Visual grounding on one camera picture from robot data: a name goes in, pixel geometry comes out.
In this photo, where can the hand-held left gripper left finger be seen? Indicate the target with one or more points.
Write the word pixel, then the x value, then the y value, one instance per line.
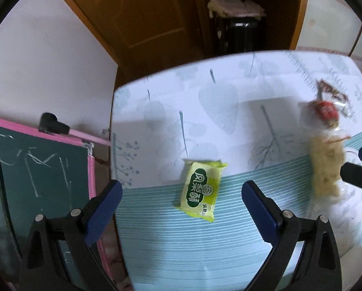
pixel 105 212

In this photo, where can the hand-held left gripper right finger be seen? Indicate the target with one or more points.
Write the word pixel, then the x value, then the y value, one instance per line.
pixel 259 212

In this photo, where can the crispy rice clear packet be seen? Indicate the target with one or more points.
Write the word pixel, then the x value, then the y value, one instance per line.
pixel 326 163

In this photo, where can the green pastry packet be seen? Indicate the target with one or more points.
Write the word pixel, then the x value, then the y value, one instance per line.
pixel 199 191

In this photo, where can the red snack packet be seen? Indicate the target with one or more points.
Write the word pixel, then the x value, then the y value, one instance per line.
pixel 327 112

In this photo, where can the pink framed green chalkboard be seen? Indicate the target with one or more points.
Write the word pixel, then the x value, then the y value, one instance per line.
pixel 47 182

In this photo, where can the brown snack packet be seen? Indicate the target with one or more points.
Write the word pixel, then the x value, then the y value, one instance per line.
pixel 328 88

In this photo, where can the teal leaf print tablecloth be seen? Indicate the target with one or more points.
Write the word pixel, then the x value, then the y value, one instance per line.
pixel 174 254

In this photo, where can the black chalkboard knob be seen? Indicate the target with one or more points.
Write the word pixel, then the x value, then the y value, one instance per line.
pixel 52 124

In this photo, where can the floral wardrobe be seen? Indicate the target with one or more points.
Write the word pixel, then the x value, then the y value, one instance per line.
pixel 335 15

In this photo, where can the brown wooden shelf unit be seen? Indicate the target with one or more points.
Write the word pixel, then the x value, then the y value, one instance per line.
pixel 284 12

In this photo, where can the stack of folded papers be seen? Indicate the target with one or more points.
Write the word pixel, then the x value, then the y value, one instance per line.
pixel 235 4

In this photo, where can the brown wooden door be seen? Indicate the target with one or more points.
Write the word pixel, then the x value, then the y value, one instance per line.
pixel 144 15

